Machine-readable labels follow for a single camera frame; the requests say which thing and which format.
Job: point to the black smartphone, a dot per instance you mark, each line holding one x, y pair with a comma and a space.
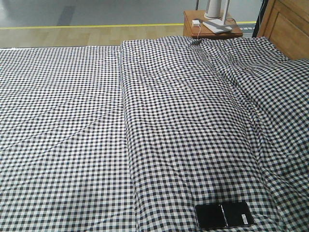
223, 215

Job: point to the checkered bed sheet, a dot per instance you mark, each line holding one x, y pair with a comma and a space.
63, 159

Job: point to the white desk lamp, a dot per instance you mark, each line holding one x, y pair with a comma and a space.
219, 25

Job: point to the checkered duvet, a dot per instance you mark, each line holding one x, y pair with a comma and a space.
214, 121

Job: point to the wooden nightstand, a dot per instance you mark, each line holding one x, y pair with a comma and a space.
204, 32

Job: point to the white power adapter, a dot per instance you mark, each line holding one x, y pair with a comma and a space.
195, 23

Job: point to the wooden headboard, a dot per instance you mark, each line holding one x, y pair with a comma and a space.
286, 24

